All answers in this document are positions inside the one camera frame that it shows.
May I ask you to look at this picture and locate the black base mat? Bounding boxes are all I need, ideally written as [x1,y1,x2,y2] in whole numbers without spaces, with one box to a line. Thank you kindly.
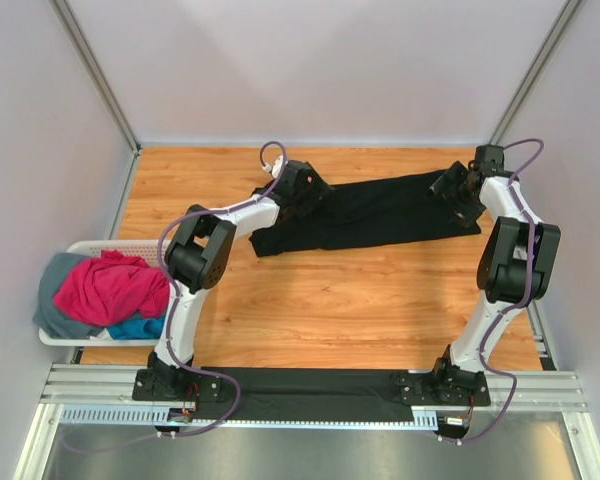
[189,365,492,422]

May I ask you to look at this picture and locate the slotted cable duct rail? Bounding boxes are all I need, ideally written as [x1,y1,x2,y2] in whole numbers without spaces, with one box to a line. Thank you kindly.
[59,405,441,430]

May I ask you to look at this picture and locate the aluminium frame post left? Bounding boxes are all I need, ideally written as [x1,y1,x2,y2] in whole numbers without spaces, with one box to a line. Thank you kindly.
[49,0,142,154]

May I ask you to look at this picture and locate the white plastic laundry basket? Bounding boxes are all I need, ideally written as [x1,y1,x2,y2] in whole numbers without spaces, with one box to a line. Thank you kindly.
[35,239,158,348]

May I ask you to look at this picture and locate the aluminium frame post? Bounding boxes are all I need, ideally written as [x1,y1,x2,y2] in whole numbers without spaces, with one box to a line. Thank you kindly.
[49,0,142,154]
[489,0,586,144]

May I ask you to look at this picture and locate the aluminium frame post right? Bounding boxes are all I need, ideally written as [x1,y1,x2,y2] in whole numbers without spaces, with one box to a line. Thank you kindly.
[489,0,586,144]

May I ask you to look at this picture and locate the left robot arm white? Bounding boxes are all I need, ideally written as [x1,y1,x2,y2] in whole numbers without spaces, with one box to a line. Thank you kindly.
[132,156,333,402]

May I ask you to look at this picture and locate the black t-shirt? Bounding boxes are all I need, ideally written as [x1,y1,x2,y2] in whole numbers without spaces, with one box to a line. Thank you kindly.
[250,170,481,257]

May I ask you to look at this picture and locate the grey t-shirt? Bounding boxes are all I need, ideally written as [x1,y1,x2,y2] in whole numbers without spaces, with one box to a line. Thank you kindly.
[33,252,102,340]

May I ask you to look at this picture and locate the pink t-shirt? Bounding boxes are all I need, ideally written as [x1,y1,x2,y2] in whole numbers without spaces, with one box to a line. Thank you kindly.
[53,250,170,327]

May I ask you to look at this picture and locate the blue t-shirt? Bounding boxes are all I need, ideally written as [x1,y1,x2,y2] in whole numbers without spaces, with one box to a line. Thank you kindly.
[107,317,165,340]

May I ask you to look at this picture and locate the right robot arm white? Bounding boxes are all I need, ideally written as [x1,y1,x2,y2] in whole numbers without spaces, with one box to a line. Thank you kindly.
[430,161,561,405]

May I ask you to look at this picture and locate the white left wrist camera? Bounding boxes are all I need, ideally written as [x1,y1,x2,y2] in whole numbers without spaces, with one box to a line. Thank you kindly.
[261,155,285,178]

